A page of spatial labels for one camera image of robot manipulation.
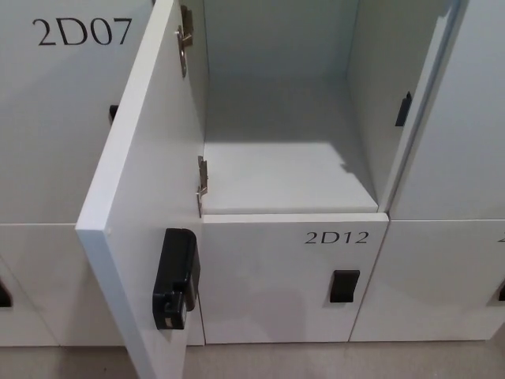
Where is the white locker door 2D07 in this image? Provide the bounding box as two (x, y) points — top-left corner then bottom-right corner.
(0, 0), (155, 227)

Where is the small white locker door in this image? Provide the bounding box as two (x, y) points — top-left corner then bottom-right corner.
(0, 252), (60, 347)
(350, 219), (505, 343)

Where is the long metal door hinge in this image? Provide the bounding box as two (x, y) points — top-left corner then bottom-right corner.
(176, 4), (195, 79)

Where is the white locker door 2D12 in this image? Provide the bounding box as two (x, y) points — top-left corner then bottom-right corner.
(200, 212), (390, 345)

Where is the white locker compartment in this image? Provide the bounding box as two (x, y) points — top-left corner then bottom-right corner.
(199, 0), (469, 216)

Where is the short metal door hinge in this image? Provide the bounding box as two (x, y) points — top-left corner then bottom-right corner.
(195, 155), (210, 219)

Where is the white locker door 2D11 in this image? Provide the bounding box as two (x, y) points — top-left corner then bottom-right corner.
(75, 0), (209, 379)

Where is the black strike plate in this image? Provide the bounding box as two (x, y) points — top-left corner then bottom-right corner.
(395, 91), (413, 127)

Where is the white locker door 2D08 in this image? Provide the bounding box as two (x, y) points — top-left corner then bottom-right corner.
(0, 223), (137, 348)

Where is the black handle of door 2D12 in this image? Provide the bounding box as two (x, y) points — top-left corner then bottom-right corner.
(329, 269), (361, 304)

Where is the tall white locker door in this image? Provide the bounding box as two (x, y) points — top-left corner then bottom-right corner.
(390, 0), (505, 222)

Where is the black lock box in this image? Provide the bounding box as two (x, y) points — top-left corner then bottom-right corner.
(152, 227), (201, 332)

